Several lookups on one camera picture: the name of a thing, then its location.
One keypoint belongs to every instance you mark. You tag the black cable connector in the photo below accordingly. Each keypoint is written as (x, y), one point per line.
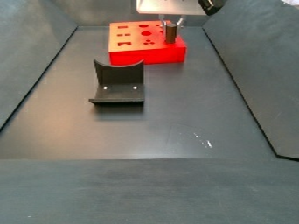
(211, 6)

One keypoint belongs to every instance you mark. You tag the black curved holder bracket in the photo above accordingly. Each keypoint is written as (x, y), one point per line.
(120, 83)

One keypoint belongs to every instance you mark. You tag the dark hexagon peg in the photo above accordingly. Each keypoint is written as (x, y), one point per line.
(171, 33)

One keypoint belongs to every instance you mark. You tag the red shape sorter block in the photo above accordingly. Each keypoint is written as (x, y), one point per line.
(137, 40)

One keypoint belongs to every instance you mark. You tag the silver metal gripper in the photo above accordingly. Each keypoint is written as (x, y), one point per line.
(170, 7)

